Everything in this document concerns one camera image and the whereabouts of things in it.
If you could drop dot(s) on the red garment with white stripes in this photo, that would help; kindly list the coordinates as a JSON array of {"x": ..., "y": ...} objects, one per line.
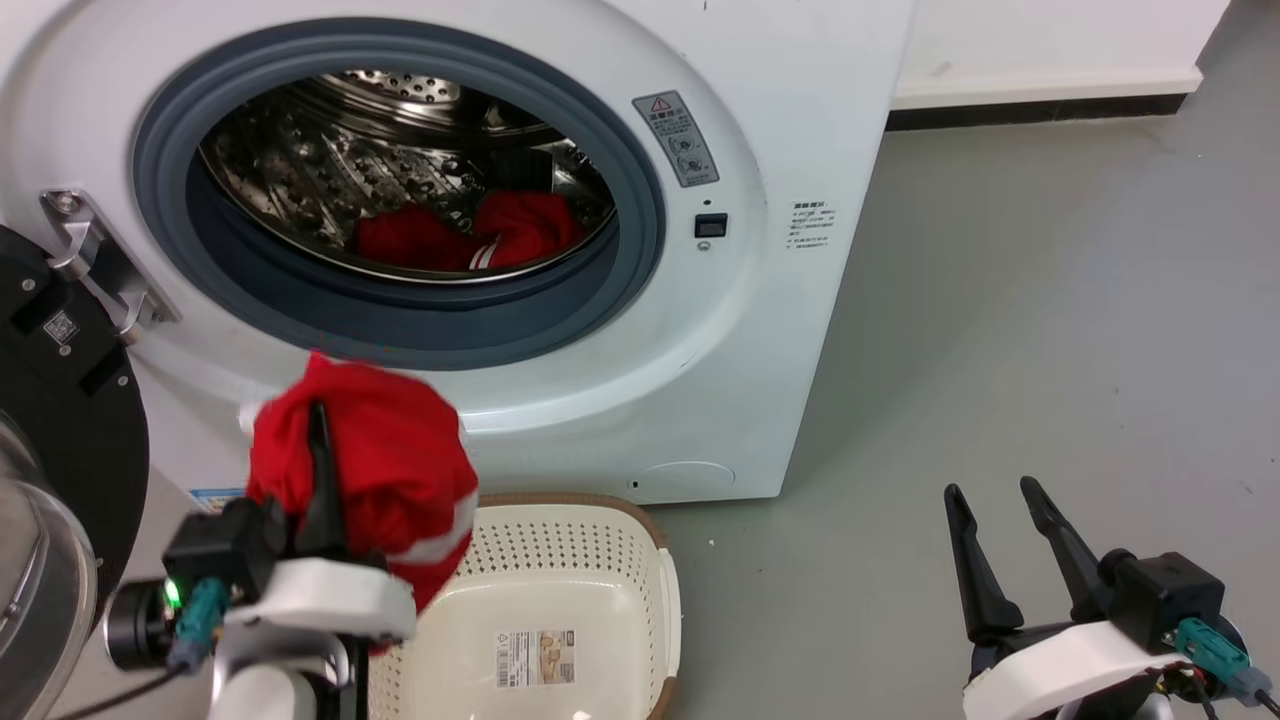
[{"x": 520, "y": 230}]

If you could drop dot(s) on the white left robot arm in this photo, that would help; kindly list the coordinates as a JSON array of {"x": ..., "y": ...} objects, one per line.
[{"x": 270, "y": 685}]

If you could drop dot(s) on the paper label sticker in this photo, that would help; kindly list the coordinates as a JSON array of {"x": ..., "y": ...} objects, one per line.
[{"x": 535, "y": 657}]

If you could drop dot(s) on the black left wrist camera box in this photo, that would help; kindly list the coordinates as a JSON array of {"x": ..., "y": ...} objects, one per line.
[{"x": 225, "y": 545}]

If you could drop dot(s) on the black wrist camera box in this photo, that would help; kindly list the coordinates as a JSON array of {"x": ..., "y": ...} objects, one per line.
[
  {"x": 225, "y": 545},
  {"x": 1165, "y": 598}
]

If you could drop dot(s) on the cream perforated laundry basket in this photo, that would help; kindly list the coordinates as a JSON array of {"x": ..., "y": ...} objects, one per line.
[{"x": 560, "y": 590}]

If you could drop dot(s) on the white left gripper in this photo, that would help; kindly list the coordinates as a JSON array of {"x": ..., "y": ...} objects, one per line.
[{"x": 330, "y": 598}]

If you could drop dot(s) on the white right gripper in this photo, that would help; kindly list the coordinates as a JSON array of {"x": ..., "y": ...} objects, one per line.
[{"x": 1060, "y": 672}]

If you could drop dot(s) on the blue energy label sticker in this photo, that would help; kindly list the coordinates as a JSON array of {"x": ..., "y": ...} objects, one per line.
[{"x": 216, "y": 499}]

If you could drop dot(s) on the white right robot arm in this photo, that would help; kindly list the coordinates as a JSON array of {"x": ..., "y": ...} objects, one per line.
[{"x": 1115, "y": 708}]

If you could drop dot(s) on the black round washing machine door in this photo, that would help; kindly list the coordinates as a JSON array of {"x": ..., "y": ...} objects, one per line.
[{"x": 70, "y": 420}]

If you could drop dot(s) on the white front-load washing machine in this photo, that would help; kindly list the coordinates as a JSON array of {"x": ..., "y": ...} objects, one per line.
[{"x": 720, "y": 330}]

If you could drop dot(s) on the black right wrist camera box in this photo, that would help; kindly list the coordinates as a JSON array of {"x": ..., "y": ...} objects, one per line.
[{"x": 1165, "y": 598}]

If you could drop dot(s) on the metal door hinge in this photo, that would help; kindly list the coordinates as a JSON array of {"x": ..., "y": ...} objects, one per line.
[{"x": 95, "y": 255}]

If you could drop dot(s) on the black baseboard strip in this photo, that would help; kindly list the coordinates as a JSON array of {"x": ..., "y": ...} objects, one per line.
[{"x": 1035, "y": 112}]

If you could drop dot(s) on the red garment with reflective band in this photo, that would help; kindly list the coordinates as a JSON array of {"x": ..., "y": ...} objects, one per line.
[{"x": 395, "y": 455}]

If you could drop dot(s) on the grey warning sticker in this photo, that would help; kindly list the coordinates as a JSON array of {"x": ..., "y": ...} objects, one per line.
[{"x": 676, "y": 138}]

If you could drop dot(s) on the black door latch socket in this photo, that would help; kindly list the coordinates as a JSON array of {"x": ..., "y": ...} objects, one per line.
[{"x": 710, "y": 225}]

